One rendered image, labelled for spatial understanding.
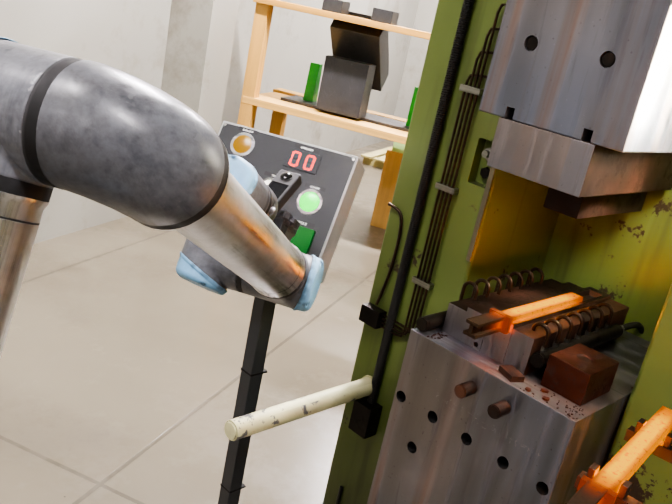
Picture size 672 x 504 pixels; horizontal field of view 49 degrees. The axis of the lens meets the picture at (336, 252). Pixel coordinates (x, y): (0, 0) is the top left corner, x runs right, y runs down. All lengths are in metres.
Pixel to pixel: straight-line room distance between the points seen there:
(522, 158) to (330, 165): 0.44
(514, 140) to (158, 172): 0.90
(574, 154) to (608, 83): 0.13
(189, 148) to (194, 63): 4.00
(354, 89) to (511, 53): 3.35
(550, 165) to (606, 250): 0.53
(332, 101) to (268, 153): 3.14
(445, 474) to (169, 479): 1.17
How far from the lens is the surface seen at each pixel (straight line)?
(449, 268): 1.70
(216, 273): 1.19
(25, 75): 0.68
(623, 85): 1.34
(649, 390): 1.53
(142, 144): 0.65
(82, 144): 0.64
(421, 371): 1.54
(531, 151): 1.41
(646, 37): 1.34
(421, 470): 1.61
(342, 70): 4.78
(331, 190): 1.62
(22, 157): 0.68
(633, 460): 1.18
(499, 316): 1.45
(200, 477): 2.53
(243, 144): 1.71
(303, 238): 1.59
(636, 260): 1.86
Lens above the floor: 1.51
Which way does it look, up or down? 18 degrees down
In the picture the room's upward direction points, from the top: 12 degrees clockwise
